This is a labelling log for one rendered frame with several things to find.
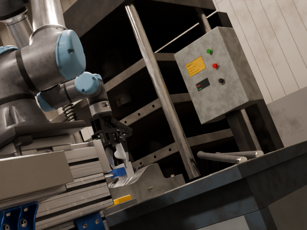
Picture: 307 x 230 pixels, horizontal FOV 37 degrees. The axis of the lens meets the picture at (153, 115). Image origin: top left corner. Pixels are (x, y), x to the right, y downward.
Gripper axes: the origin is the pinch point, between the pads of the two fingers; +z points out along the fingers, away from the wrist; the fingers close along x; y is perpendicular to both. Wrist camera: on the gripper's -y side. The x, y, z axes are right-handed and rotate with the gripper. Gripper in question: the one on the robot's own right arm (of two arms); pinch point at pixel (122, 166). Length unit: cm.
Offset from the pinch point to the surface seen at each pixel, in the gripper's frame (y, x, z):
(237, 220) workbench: 13, 49, 27
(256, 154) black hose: -36, 33, 11
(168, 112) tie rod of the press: -61, -20, -24
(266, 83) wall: -297, -76, -60
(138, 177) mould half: -11.9, -5.3, 5.0
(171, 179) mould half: -29.9, -5.0, 9.1
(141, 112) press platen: -68, -42, -32
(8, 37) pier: -233, -374, -254
